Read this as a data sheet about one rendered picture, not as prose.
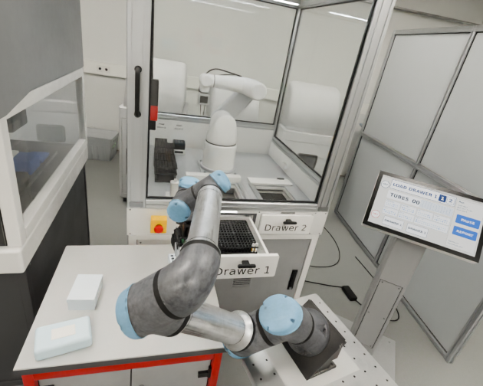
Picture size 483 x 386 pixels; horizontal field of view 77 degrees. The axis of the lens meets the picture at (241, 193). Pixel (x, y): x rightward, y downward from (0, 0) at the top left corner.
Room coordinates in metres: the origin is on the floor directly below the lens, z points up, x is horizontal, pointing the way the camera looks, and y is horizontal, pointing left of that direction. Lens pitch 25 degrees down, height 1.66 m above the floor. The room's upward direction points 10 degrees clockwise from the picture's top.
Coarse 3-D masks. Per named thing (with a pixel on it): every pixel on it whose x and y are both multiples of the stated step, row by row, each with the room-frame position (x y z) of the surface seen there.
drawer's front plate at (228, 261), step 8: (224, 256) 0.97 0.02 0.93; (232, 256) 0.98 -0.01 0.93; (240, 256) 0.99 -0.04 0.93; (248, 256) 1.00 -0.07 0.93; (256, 256) 1.01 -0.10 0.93; (264, 256) 1.02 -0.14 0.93; (272, 256) 1.03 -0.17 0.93; (224, 264) 0.97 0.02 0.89; (232, 264) 0.98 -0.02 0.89; (256, 264) 1.01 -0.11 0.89; (264, 264) 1.02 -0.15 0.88; (272, 264) 1.03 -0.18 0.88; (224, 272) 0.97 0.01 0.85; (232, 272) 0.98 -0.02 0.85; (248, 272) 1.00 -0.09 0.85; (256, 272) 1.01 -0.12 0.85; (264, 272) 1.02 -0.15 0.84; (272, 272) 1.03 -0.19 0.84
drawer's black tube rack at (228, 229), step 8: (224, 224) 1.25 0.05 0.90; (232, 224) 1.26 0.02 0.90; (240, 224) 1.27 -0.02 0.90; (224, 232) 1.18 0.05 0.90; (232, 232) 1.19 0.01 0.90; (240, 232) 1.20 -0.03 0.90; (248, 232) 1.22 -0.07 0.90; (224, 240) 1.12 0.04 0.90; (232, 240) 1.13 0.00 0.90; (240, 240) 1.14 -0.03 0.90; (248, 240) 1.15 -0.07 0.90; (248, 248) 1.13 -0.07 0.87
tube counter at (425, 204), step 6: (414, 198) 1.45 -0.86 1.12; (414, 204) 1.42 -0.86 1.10; (420, 204) 1.42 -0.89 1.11; (426, 204) 1.42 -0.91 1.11; (432, 204) 1.41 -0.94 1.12; (438, 204) 1.41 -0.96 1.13; (432, 210) 1.39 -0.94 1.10; (438, 210) 1.39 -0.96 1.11; (444, 210) 1.39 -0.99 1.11; (450, 210) 1.38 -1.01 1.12; (450, 216) 1.36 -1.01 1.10
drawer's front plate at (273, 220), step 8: (264, 216) 1.35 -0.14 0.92; (272, 216) 1.37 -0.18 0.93; (280, 216) 1.38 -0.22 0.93; (288, 216) 1.39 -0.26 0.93; (296, 216) 1.41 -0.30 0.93; (304, 216) 1.42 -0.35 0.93; (312, 216) 1.44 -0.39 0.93; (264, 224) 1.36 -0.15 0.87; (272, 224) 1.37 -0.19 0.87; (280, 224) 1.38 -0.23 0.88; (288, 224) 1.40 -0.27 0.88; (296, 224) 1.41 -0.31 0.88; (304, 224) 1.43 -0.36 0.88; (264, 232) 1.36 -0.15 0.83; (272, 232) 1.37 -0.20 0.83; (280, 232) 1.39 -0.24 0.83; (288, 232) 1.40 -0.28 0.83; (296, 232) 1.42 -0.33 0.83; (304, 232) 1.43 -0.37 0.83
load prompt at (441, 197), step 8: (392, 184) 1.52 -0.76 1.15; (400, 184) 1.51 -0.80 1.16; (408, 184) 1.50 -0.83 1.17; (408, 192) 1.47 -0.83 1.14; (416, 192) 1.47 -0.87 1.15; (424, 192) 1.46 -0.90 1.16; (432, 192) 1.46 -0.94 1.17; (432, 200) 1.43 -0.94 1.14; (440, 200) 1.42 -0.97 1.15; (448, 200) 1.42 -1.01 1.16
